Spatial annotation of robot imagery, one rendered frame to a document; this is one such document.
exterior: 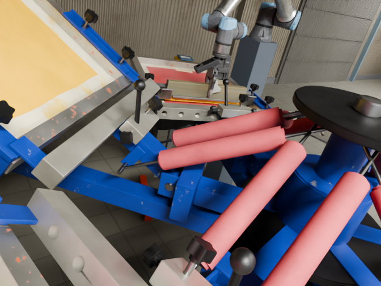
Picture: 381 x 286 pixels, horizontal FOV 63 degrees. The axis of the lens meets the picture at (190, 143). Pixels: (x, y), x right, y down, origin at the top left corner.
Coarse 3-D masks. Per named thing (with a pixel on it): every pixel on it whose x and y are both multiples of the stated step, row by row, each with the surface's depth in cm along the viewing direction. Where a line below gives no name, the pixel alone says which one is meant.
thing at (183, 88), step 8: (168, 80) 140; (176, 80) 142; (168, 88) 141; (176, 88) 142; (184, 88) 143; (192, 88) 144; (200, 88) 146; (208, 88) 147; (224, 88) 149; (232, 88) 150; (240, 88) 152; (200, 96) 148; (216, 96) 150; (224, 96) 152; (232, 96) 153
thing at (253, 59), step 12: (240, 48) 210; (252, 48) 202; (264, 48) 201; (276, 48) 208; (240, 60) 211; (252, 60) 203; (264, 60) 207; (240, 72) 213; (252, 72) 206; (264, 72) 213; (240, 84) 215; (264, 84) 220; (216, 168) 249; (228, 180) 257
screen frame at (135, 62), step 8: (136, 56) 188; (144, 56) 192; (136, 64) 174; (160, 64) 194; (168, 64) 196; (176, 64) 197; (184, 64) 199; (192, 64) 200; (144, 72) 165; (144, 80) 154; (232, 80) 185
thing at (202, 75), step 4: (180, 72) 190; (184, 72) 192; (192, 72) 195; (184, 76) 185; (188, 76) 186; (192, 76) 188; (196, 76) 189; (200, 76) 191; (204, 76) 193; (208, 104) 153; (212, 104) 154; (216, 104) 155
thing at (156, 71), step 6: (150, 66) 188; (150, 72) 178; (156, 72) 181; (162, 72) 183; (168, 72) 185; (174, 72) 187; (156, 78) 171; (168, 102) 145; (174, 102) 146; (180, 102) 148; (186, 102) 149; (192, 102) 151
